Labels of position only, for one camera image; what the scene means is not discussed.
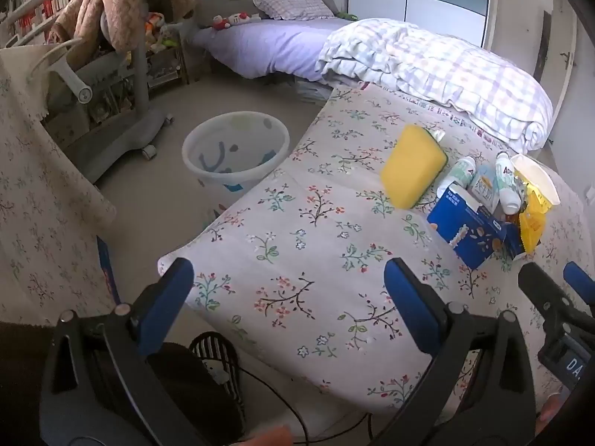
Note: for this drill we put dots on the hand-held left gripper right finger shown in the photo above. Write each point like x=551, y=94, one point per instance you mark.
x=411, y=309

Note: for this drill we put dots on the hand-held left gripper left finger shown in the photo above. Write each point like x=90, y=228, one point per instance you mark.
x=165, y=306

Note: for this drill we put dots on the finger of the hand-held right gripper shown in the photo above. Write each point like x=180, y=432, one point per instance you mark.
x=551, y=302
x=581, y=285

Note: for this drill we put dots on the blue carton box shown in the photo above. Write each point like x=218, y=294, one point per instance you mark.
x=469, y=230

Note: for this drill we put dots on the yellow sponge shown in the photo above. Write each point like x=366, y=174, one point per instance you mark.
x=411, y=167

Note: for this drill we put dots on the white plastic waste basket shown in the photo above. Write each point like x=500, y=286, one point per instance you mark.
x=260, y=169

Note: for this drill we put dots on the person's right hand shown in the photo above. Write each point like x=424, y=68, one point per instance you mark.
x=548, y=413

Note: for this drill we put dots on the person's left hand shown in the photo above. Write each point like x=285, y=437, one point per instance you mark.
x=269, y=437

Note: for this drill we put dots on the black fan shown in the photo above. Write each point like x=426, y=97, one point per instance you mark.
x=218, y=362

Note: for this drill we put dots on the white bottle with red print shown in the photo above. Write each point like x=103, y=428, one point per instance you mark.
x=507, y=181

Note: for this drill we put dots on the light blue drink pouch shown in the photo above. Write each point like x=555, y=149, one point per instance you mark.
x=483, y=186

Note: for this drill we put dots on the white bottle with green label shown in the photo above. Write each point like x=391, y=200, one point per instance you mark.
x=458, y=174

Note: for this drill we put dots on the floral cloth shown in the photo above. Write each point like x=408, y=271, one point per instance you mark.
x=37, y=195

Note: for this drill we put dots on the grey wheeled chair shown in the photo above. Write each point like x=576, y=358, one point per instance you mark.
x=121, y=121

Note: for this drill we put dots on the checked quilt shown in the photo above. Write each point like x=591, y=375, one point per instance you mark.
x=441, y=74

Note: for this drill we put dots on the stack of books under bed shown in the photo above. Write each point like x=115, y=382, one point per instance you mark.
x=312, y=90

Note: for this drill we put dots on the white door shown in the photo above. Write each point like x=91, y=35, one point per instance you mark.
x=539, y=46

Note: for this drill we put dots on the wooden shelf with toys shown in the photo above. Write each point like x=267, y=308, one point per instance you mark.
x=162, y=51

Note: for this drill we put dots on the purple bed sheet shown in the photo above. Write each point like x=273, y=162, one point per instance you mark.
x=269, y=46

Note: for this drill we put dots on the red plush toy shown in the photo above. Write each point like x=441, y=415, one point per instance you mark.
x=221, y=22

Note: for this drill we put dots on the white plush toy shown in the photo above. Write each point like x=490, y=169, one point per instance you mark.
x=241, y=17

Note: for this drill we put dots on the checked frilled pillow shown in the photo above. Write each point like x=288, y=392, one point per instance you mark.
x=295, y=4

